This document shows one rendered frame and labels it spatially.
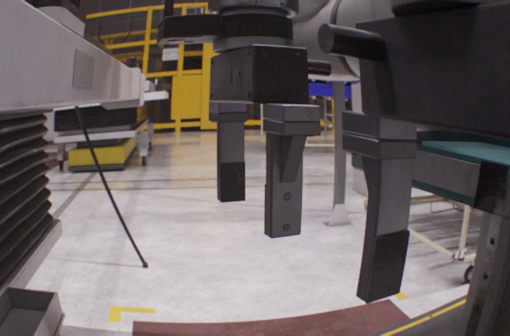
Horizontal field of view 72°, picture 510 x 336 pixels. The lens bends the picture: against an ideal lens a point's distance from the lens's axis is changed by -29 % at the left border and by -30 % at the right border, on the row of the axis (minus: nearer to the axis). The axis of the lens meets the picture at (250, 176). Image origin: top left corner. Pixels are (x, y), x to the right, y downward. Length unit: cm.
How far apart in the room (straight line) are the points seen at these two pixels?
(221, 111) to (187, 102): 937
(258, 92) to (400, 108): 19
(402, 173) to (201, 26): 22
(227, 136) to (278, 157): 14
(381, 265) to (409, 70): 11
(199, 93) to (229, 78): 945
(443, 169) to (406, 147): 28
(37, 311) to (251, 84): 66
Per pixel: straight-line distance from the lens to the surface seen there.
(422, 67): 18
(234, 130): 49
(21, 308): 90
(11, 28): 23
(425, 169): 54
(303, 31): 69
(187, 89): 986
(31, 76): 26
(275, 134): 36
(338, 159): 282
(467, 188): 48
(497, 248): 71
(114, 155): 505
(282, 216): 37
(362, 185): 379
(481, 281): 74
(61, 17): 33
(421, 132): 55
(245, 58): 38
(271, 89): 37
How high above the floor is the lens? 77
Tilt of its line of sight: 10 degrees down
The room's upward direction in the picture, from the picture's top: straight up
